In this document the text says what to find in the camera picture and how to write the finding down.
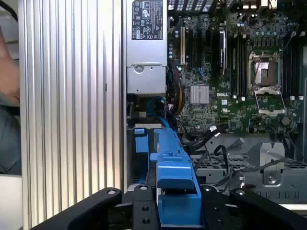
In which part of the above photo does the hard disk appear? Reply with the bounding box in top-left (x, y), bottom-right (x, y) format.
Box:
top-left (150, 128), bottom-right (203, 228)

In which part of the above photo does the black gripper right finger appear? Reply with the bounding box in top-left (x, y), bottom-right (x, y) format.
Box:
top-left (199, 186), bottom-right (307, 230)

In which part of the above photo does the green motherboard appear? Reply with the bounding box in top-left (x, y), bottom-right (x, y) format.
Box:
top-left (167, 9), bottom-right (307, 135)

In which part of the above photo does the silver chipset heatsink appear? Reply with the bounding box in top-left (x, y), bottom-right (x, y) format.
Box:
top-left (190, 85), bottom-right (210, 104)

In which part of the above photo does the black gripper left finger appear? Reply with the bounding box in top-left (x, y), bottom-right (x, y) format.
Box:
top-left (30, 185), bottom-right (161, 230)

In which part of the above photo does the thin metal locking lever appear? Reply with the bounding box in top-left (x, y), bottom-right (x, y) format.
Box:
top-left (251, 56), bottom-right (262, 90)
top-left (280, 30), bottom-right (300, 52)

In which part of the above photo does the white expansion slot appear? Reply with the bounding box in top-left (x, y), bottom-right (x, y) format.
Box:
top-left (180, 26), bottom-right (187, 65)

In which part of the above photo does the grey metal disk bay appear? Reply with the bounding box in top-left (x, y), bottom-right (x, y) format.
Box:
top-left (191, 134), bottom-right (307, 204)

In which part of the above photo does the yellow power wire bundle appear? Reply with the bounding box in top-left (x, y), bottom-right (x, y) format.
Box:
top-left (176, 83), bottom-right (185, 113)

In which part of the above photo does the plain black wire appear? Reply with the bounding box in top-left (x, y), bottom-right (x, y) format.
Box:
top-left (213, 145), bottom-right (231, 187)

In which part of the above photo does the silver power supply unit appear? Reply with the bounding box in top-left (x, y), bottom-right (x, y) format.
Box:
top-left (126, 0), bottom-right (168, 95)

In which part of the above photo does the metal socket cover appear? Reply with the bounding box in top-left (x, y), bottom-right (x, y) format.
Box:
top-left (254, 86), bottom-right (287, 115)

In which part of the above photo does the black RAM slot bank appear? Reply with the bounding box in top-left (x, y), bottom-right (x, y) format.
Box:
top-left (230, 33), bottom-right (250, 99)
top-left (283, 35), bottom-right (303, 99)

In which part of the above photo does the black PC case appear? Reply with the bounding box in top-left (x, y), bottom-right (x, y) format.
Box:
top-left (122, 0), bottom-right (307, 204)

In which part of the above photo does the CPU socket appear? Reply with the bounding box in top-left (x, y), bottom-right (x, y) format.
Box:
top-left (249, 51), bottom-right (283, 87)

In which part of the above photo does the blue wire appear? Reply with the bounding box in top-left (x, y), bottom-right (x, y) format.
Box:
top-left (146, 96), bottom-right (170, 131)

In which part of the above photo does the black wire with white label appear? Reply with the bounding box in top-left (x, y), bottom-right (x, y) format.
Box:
top-left (189, 124), bottom-right (228, 154)

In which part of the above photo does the person's grey clothed trunk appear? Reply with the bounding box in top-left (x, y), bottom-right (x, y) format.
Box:
top-left (0, 98), bottom-right (22, 175)

